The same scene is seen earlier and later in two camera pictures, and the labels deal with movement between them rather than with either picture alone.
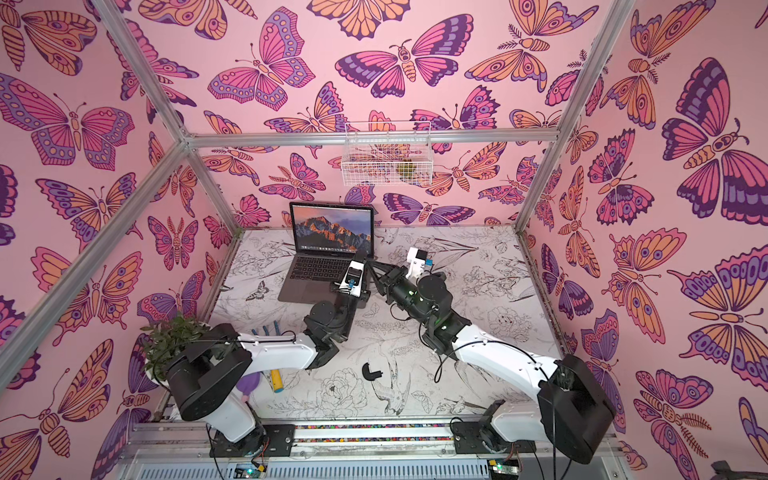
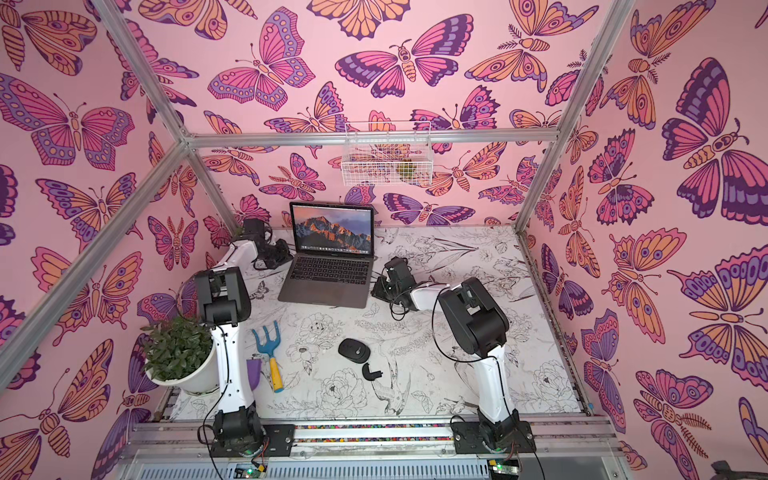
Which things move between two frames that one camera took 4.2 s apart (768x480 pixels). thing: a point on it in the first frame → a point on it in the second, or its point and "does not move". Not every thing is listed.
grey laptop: [324, 237] does not move
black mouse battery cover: [370, 375] does not move
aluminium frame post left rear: [148, 79] does not move
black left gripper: [362, 299] → [287, 256]
